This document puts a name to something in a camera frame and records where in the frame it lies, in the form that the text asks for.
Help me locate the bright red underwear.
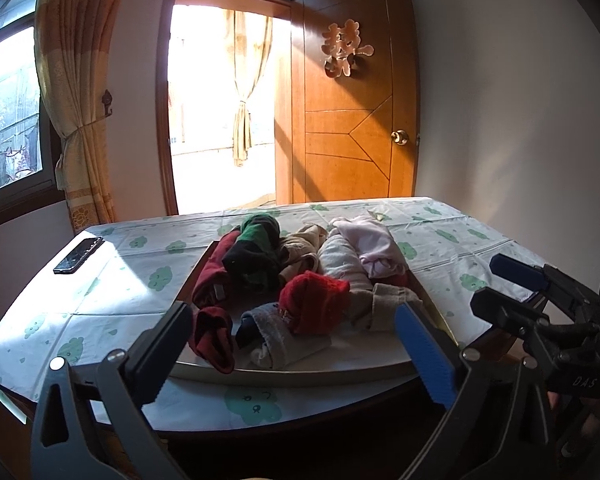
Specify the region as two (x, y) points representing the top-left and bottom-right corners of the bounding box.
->
(375, 271), (410, 288)

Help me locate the large sliding glass window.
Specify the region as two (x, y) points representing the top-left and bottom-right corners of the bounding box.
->
(0, 0), (61, 201)

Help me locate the red knit underwear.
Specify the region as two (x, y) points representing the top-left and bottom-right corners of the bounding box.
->
(278, 270), (351, 336)

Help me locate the black smartphone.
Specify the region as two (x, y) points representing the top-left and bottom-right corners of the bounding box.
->
(53, 236), (104, 275)

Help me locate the orange wooden door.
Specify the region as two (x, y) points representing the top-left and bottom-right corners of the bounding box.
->
(274, 0), (421, 206)

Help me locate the small dark red underwear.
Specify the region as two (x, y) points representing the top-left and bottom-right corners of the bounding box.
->
(189, 306), (237, 375)

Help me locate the green and black underwear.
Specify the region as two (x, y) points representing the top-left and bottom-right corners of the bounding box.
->
(223, 213), (283, 293)

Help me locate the dark wooden table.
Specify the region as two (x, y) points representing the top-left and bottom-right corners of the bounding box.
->
(0, 355), (531, 480)

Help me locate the white ribbed underwear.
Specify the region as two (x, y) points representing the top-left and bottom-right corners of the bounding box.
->
(317, 232), (373, 293)

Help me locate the pale cut-out door ornament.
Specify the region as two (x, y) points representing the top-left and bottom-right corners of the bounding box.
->
(321, 21), (376, 79)

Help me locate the brown wooden door frame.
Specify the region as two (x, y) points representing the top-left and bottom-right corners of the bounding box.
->
(155, 0), (306, 216)

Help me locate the laundry hanging outside window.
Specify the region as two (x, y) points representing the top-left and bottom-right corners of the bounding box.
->
(0, 130), (41, 191)

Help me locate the shallow cardboard tray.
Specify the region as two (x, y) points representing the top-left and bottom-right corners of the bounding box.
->
(172, 240), (461, 381)

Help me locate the white tablecloth with green print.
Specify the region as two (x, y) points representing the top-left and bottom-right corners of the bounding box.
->
(0, 196), (541, 433)

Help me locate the yellow tied balcony curtain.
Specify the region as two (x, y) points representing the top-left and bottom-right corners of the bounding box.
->
(225, 10), (273, 167)

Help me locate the pale pink underwear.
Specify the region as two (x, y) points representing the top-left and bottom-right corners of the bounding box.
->
(328, 216), (398, 278)

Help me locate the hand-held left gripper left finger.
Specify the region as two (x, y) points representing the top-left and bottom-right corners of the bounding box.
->
(30, 301), (195, 480)

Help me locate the blue and grey underwear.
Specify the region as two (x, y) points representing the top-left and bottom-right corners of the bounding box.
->
(236, 302), (332, 370)

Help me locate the yellow tied window curtain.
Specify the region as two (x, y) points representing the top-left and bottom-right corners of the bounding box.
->
(34, 0), (136, 236)

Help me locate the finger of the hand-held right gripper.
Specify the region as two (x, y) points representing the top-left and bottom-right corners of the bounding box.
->
(490, 254), (600, 311)
(470, 287), (600, 356)

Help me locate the dark red underwear grey waistband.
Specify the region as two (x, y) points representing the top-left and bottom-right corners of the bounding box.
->
(192, 234), (241, 308)

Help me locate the grey beige underwear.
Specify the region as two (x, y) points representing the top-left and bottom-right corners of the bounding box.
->
(347, 282), (423, 333)

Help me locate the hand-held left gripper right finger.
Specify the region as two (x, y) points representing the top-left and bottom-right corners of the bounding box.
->
(394, 301), (556, 480)

